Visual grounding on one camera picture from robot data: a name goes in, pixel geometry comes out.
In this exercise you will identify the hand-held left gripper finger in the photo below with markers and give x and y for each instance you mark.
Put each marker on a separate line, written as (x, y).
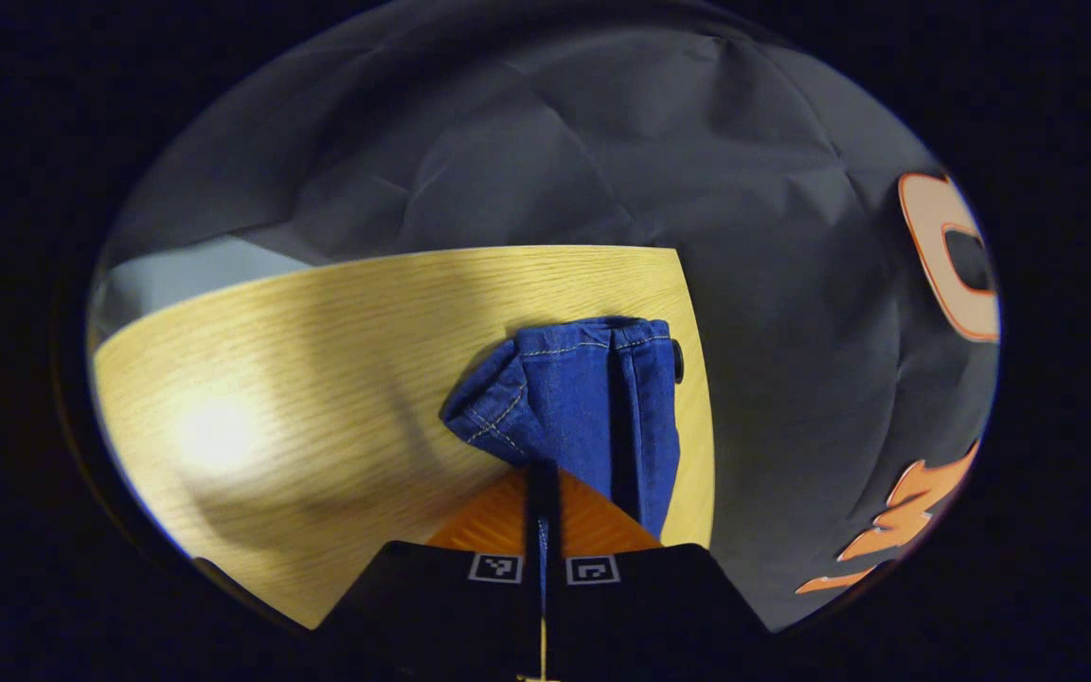
(533, 502)
(553, 502)

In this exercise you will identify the blue denim jeans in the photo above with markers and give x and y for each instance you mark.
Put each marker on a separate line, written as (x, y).
(564, 388)

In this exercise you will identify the black backdrop cloth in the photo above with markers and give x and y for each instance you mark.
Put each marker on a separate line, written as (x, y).
(555, 123)

